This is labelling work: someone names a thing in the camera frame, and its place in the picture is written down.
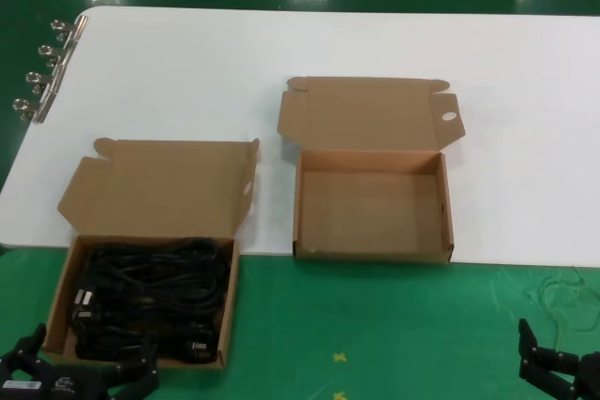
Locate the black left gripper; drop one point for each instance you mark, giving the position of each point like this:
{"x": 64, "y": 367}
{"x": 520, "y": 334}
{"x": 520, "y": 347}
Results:
{"x": 56, "y": 383}

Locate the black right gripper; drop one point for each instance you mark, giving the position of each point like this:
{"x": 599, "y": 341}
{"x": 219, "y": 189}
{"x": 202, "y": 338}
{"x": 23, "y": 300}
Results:
{"x": 590, "y": 376}

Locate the cardboard box with torn lid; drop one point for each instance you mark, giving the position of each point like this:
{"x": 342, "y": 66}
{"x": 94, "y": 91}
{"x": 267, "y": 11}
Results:
{"x": 164, "y": 184}

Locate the cardboard box with round hole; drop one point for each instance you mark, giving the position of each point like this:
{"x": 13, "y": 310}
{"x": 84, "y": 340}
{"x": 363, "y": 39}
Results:
{"x": 375, "y": 203}

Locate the silver metal binder clip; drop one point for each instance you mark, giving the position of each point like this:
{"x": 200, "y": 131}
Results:
{"x": 65, "y": 57}
{"x": 79, "y": 30}
{"x": 54, "y": 84}
{"x": 43, "y": 109}

